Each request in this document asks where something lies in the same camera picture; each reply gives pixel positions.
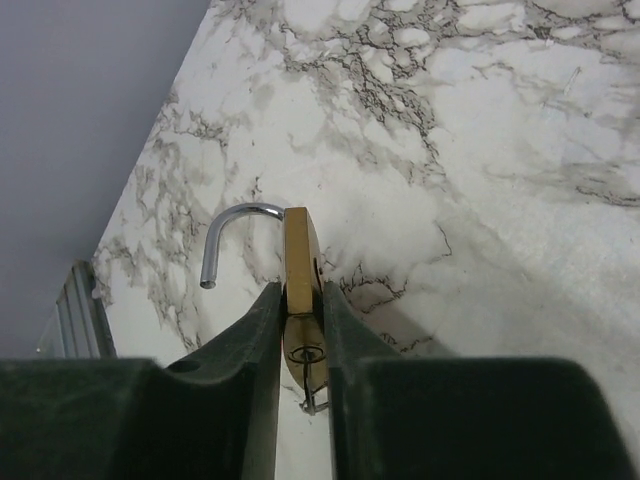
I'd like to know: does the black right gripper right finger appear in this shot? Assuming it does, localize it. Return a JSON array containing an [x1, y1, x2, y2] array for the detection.
[[323, 282, 639, 479]]

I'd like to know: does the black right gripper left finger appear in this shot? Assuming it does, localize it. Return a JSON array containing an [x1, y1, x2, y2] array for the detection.
[[1, 283, 282, 479]]

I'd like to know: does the silver key with ring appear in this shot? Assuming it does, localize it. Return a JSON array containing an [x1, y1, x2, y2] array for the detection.
[[300, 347, 329, 416]]

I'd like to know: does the brass padlock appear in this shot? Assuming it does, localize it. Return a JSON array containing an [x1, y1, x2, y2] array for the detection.
[[200, 203, 328, 388]]

